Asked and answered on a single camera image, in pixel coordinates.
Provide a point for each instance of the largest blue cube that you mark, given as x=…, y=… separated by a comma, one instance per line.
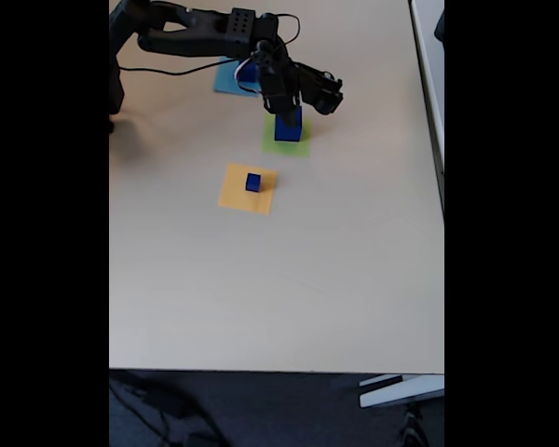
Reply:
x=286, y=132

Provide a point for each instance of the medium blue cube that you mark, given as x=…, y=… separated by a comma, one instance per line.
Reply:
x=250, y=72

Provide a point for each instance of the small blue cube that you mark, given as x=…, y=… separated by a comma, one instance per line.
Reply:
x=253, y=182

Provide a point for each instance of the green paper square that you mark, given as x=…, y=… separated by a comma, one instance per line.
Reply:
x=303, y=148

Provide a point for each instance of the blue paper square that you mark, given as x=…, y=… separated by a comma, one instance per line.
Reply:
x=222, y=81

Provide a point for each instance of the orange paper square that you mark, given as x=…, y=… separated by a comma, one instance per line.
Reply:
x=235, y=195

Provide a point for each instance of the dark blue object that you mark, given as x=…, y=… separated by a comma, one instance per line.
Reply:
x=440, y=25

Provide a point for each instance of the white table foot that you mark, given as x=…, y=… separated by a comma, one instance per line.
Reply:
x=400, y=393

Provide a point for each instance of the black camera box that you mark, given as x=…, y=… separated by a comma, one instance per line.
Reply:
x=323, y=90

